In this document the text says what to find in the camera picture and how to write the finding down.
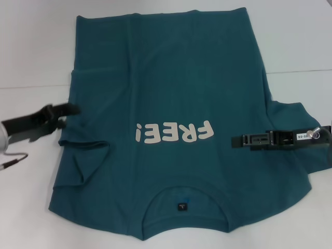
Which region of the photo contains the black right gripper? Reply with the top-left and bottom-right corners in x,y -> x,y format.
231,125 -> 331,152

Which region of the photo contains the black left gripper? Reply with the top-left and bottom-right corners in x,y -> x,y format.
1,102 -> 82,144

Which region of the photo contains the teal blue printed T-shirt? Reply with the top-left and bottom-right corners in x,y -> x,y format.
50,7 -> 332,241

